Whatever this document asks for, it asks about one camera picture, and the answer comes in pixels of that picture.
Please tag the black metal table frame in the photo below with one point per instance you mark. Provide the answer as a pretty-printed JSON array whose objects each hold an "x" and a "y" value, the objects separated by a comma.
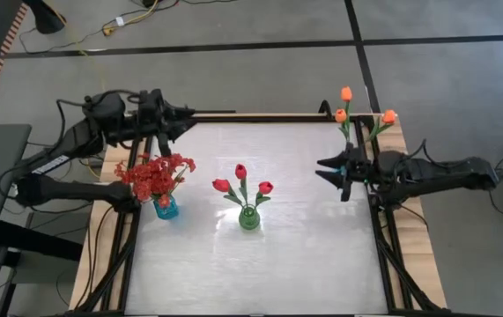
[{"x": 255, "y": 119}]

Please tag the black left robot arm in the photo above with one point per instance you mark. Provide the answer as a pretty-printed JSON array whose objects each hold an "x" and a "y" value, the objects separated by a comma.
[{"x": 57, "y": 189}]

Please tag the black floor stand base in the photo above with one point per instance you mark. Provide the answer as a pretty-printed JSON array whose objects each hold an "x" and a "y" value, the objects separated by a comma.
[{"x": 46, "y": 17}]

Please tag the large blue glass vase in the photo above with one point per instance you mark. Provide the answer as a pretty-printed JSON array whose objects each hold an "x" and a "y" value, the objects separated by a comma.
[{"x": 167, "y": 212}]

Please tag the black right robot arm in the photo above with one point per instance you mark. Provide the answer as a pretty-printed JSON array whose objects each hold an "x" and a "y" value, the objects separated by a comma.
[{"x": 431, "y": 174}]

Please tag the black desk leg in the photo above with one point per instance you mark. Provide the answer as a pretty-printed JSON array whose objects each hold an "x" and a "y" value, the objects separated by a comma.
[{"x": 35, "y": 240}]

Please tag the orange artificial tulip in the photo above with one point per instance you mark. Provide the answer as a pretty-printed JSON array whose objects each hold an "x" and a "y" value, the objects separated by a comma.
[
  {"x": 389, "y": 116},
  {"x": 346, "y": 93},
  {"x": 340, "y": 115}
]

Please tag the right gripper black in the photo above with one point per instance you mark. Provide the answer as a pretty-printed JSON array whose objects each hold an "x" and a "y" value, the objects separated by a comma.
[{"x": 359, "y": 171}]

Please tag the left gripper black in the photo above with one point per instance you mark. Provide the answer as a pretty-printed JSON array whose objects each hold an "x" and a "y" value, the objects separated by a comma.
[{"x": 152, "y": 112}]

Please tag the green glass vase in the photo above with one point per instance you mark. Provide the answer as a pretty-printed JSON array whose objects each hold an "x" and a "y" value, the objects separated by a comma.
[{"x": 249, "y": 218}]

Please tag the red artificial tulip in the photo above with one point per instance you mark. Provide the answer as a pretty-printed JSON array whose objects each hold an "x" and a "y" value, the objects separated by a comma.
[
  {"x": 265, "y": 187},
  {"x": 241, "y": 171},
  {"x": 221, "y": 185}
]

